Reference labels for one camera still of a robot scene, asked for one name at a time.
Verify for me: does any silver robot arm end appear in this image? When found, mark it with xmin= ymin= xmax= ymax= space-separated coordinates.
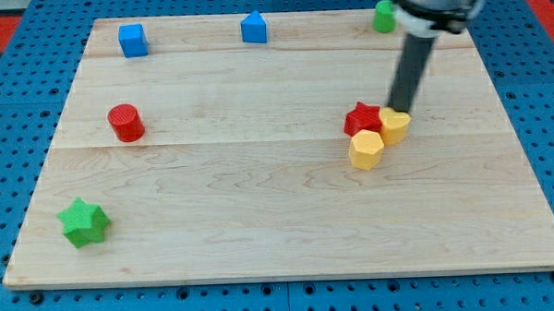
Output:
xmin=393 ymin=0 xmax=485 ymax=38

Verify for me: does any red cylinder block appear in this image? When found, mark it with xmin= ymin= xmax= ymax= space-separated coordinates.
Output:
xmin=107 ymin=103 xmax=145 ymax=142

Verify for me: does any yellow heart block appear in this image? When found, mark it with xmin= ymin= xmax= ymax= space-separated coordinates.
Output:
xmin=379 ymin=107 xmax=412 ymax=146

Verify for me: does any yellow hexagon block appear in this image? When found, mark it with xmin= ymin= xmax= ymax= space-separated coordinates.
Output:
xmin=348 ymin=129 xmax=385 ymax=171

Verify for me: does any green star block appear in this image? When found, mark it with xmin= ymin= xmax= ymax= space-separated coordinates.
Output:
xmin=56 ymin=197 xmax=110 ymax=248

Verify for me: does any wooden board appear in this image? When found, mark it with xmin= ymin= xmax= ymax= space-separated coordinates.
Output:
xmin=3 ymin=10 xmax=554 ymax=290

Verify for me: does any blue triangle block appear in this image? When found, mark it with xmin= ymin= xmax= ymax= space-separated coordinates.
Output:
xmin=240 ymin=10 xmax=269 ymax=43

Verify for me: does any green cylinder block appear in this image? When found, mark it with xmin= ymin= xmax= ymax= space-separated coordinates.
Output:
xmin=372 ymin=0 xmax=397 ymax=33

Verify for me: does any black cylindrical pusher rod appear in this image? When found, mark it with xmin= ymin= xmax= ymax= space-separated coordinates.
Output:
xmin=386 ymin=33 xmax=436 ymax=113

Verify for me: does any red star block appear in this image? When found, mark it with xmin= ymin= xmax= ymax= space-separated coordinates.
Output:
xmin=343 ymin=102 xmax=382 ymax=137

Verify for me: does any blue cube block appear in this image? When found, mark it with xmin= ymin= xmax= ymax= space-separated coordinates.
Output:
xmin=118 ymin=24 xmax=148 ymax=58

